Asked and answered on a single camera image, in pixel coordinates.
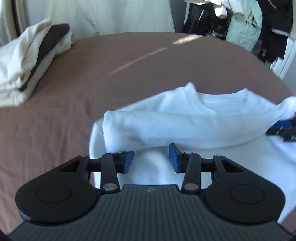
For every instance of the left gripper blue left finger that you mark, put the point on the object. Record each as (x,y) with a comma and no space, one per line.
(111,166)

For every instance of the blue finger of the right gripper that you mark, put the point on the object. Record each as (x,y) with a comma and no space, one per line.
(276,131)
(285,123)

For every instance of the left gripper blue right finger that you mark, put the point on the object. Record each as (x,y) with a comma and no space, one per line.
(190,165)

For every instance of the white long-sleeve shirt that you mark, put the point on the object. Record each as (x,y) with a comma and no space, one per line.
(233,125)

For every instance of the white cabinet edge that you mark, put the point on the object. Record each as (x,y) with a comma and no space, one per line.
(280,66)

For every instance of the mint green printed bag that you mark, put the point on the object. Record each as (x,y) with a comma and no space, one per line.
(245,25)

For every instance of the cream folded garment bottom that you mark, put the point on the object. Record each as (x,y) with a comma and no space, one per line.
(17,97)

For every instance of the cream folded garment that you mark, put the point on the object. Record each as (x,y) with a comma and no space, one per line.
(17,97)
(19,56)

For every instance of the black hanging garment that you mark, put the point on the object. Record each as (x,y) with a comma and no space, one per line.
(203,21)

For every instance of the white puffer jacket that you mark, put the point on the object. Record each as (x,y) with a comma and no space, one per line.
(222,6)

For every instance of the cream folded garment top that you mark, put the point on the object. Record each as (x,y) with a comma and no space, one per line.
(19,56)

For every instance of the dark brown folded garment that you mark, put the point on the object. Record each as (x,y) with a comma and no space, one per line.
(52,38)

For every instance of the cream covered mattress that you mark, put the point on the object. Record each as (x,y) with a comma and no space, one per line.
(93,18)

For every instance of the beige curtain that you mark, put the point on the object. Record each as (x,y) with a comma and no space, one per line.
(13,20)

